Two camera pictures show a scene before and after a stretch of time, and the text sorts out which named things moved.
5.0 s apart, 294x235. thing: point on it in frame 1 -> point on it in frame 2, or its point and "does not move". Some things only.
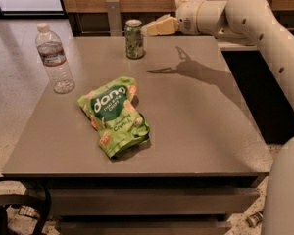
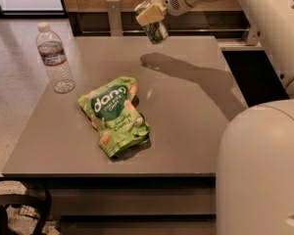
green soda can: (134, 39) -> (150, 18)
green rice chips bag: (112, 110) does not move
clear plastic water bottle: (50, 50) does not move
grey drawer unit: (146, 203) does not move
